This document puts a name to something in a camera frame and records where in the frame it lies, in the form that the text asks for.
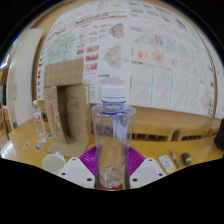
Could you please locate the clear plastic water bottle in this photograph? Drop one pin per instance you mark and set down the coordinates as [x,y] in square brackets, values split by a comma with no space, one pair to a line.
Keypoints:
[113,133]

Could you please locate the small dark round object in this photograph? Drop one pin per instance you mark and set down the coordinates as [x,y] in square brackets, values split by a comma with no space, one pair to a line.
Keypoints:
[186,159]

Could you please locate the small labelled water bottle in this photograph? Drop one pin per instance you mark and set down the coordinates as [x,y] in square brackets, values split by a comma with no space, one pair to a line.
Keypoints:
[38,118]

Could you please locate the white rectangular card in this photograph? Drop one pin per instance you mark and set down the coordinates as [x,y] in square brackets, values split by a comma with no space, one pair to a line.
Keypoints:
[166,163]

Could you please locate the white cup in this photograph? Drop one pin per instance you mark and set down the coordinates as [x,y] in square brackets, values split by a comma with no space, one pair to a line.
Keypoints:
[53,162]

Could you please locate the wall of paper posters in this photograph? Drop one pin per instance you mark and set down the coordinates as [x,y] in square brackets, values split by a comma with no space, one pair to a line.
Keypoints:
[150,66]

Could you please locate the dark pen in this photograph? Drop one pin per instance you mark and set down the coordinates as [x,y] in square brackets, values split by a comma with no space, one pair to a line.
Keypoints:
[174,158]

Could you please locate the wooden slotted rail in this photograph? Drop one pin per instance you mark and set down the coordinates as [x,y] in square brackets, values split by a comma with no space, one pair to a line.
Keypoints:
[166,131]

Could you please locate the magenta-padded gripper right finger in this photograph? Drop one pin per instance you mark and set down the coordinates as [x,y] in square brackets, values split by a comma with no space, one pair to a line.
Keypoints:
[148,170]

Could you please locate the brown cardboard box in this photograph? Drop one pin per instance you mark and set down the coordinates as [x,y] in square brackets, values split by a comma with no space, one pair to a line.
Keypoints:
[76,113]

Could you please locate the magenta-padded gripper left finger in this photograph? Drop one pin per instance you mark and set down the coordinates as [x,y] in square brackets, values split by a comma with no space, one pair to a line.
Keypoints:
[75,170]

